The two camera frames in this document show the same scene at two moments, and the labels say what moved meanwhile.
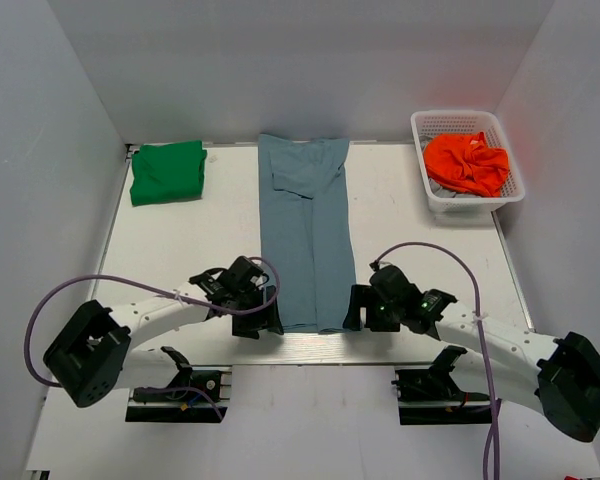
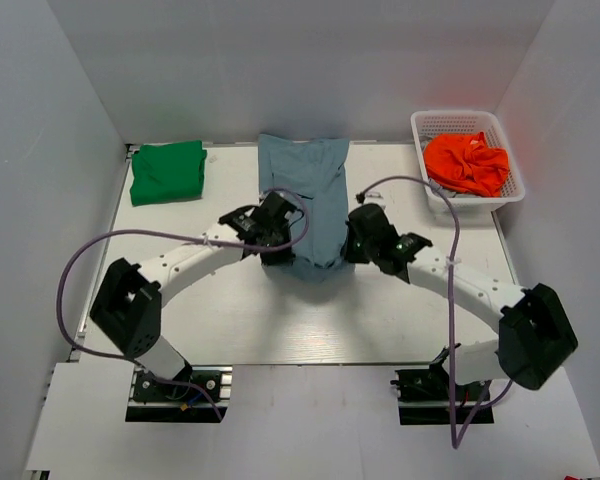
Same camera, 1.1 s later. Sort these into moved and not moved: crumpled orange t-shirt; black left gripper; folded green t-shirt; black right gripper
Moved: black right gripper; black left gripper
Not moved: crumpled orange t-shirt; folded green t-shirt
